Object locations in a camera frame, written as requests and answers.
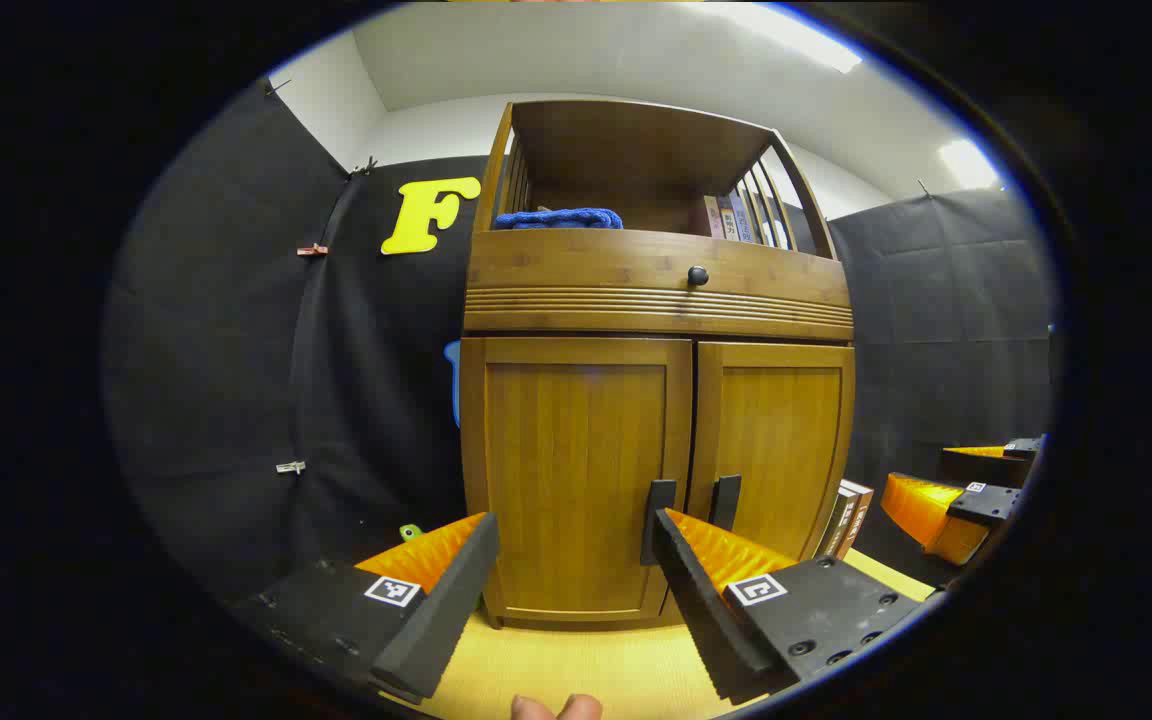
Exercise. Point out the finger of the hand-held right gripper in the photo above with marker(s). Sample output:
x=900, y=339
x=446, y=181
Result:
x=976, y=467
x=986, y=503

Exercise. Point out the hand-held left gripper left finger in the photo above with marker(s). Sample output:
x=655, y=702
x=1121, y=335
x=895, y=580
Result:
x=446, y=610

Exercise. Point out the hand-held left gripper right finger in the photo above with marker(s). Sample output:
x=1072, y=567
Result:
x=701, y=620

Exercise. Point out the wooden shoe cabinet door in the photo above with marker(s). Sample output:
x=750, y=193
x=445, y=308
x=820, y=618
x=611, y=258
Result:
x=576, y=480
x=786, y=440

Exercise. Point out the wooden double-door shoe cabinet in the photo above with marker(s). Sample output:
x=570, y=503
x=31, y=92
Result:
x=626, y=140

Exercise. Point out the green frog plush toy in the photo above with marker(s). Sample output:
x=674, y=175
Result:
x=410, y=532

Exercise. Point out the brown standing book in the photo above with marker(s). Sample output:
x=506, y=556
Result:
x=860, y=515

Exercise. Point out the taupe standing book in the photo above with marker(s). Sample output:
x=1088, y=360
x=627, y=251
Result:
x=841, y=520

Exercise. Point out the pale green standing book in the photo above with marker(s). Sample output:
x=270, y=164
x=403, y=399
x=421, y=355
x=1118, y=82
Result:
x=826, y=530

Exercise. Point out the white cloth clip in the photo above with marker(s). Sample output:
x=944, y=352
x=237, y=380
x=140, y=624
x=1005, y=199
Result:
x=290, y=467

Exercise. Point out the small ceiling light panel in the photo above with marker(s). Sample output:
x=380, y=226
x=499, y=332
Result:
x=966, y=163

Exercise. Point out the light blue shelf book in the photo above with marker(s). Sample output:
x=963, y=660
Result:
x=744, y=220

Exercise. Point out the dark brown shelf book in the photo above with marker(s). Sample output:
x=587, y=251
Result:
x=728, y=220

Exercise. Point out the tan shelf book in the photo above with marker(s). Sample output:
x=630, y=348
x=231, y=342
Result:
x=712, y=218

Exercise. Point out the wooden drawer with black knob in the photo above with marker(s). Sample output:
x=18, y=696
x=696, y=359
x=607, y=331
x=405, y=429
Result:
x=586, y=262

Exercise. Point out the red cloth clip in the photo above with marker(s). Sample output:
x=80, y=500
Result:
x=312, y=249

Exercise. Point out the blue folded towel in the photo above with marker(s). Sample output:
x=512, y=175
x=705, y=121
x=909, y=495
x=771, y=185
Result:
x=556, y=218

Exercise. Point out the black cloth clip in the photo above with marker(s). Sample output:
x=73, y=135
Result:
x=366, y=167

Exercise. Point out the long ceiling light panel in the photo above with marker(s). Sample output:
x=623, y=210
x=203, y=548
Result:
x=816, y=45

